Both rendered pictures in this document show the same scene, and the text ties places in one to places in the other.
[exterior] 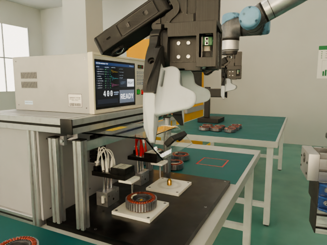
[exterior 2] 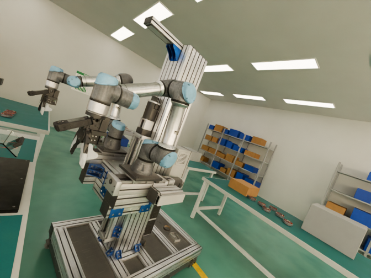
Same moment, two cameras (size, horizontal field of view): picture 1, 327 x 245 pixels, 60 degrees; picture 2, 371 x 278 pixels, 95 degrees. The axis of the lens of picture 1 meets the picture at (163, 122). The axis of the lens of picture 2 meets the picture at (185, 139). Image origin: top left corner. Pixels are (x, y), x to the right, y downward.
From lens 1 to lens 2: 0.53 m
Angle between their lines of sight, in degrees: 67
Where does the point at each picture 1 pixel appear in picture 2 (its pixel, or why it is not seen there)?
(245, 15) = (72, 80)
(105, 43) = (62, 128)
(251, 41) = (25, 41)
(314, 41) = (74, 66)
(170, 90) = (90, 152)
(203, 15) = (101, 129)
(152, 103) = (86, 156)
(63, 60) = not seen: outside the picture
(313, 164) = not seen: hidden behind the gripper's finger
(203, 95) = not seen: hidden behind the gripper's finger
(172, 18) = (91, 127)
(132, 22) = (77, 124)
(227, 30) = (53, 76)
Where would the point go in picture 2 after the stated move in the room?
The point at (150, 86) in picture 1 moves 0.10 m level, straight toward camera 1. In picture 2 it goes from (85, 151) to (105, 162)
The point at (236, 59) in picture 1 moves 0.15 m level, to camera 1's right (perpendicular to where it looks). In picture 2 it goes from (55, 94) to (75, 100)
